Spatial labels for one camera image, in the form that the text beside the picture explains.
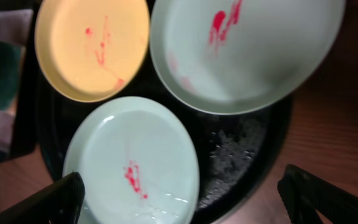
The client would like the round black tray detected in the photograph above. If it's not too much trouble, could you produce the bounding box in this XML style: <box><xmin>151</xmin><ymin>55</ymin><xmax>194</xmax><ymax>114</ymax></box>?
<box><xmin>35</xmin><ymin>0</ymin><xmax>295</xmax><ymax>224</ymax></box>

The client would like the green yellow sponge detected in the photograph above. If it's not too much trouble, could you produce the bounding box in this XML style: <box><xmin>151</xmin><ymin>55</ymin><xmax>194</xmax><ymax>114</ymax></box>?
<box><xmin>0</xmin><ymin>42</ymin><xmax>25</xmax><ymax>111</ymax></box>

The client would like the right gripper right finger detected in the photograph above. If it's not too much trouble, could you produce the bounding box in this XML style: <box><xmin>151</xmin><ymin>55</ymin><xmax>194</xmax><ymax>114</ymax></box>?
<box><xmin>277</xmin><ymin>164</ymin><xmax>358</xmax><ymax>224</ymax></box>

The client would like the rectangular black soapy tray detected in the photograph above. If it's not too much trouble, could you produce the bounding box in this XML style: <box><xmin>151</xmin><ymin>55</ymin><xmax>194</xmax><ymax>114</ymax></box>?
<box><xmin>0</xmin><ymin>1</ymin><xmax>39</xmax><ymax>162</ymax></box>

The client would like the yellow plate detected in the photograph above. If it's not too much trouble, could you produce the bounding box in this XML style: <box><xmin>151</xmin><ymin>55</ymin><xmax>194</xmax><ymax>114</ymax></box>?
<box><xmin>34</xmin><ymin>0</ymin><xmax>150</xmax><ymax>103</ymax></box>

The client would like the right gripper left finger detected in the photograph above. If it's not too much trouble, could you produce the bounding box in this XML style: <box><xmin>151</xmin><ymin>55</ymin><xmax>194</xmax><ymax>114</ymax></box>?
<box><xmin>0</xmin><ymin>172</ymin><xmax>85</xmax><ymax>224</ymax></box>

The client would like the light blue plate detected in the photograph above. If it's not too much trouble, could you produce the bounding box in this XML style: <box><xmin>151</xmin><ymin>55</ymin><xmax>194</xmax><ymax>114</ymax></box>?
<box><xmin>150</xmin><ymin>0</ymin><xmax>346</xmax><ymax>115</ymax></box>
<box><xmin>63</xmin><ymin>96</ymin><xmax>200</xmax><ymax>224</ymax></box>

